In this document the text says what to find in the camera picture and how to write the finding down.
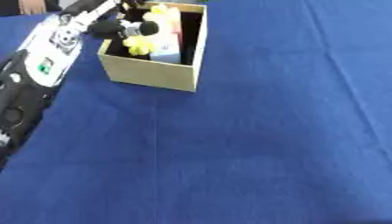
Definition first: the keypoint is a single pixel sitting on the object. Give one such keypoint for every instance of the small yellow toy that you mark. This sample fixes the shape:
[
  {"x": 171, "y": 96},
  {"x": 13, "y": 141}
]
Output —
[{"x": 159, "y": 8}]

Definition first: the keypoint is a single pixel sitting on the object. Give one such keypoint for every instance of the person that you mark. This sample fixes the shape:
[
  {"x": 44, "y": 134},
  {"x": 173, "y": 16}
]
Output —
[{"x": 31, "y": 5}]

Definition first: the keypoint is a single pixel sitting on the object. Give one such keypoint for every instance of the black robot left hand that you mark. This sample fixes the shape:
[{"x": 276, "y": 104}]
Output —
[{"x": 106, "y": 29}]

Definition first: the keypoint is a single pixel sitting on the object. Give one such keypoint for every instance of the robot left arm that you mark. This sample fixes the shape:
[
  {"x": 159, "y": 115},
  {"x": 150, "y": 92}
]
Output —
[{"x": 53, "y": 55}]

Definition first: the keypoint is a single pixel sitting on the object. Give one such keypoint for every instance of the tan cardboard box black inside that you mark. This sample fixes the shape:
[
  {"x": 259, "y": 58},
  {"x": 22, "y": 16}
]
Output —
[{"x": 153, "y": 73}]

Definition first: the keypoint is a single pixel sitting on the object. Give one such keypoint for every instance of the yellow soft toy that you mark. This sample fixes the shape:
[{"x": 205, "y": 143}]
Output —
[{"x": 139, "y": 45}]

